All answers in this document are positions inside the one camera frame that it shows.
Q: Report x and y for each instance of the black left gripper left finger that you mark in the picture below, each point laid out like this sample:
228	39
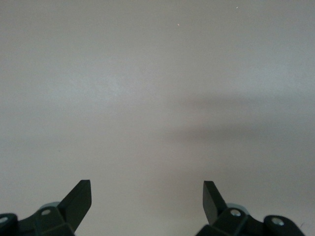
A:
73	209

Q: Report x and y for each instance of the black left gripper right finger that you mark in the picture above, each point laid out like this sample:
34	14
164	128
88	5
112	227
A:
214	211

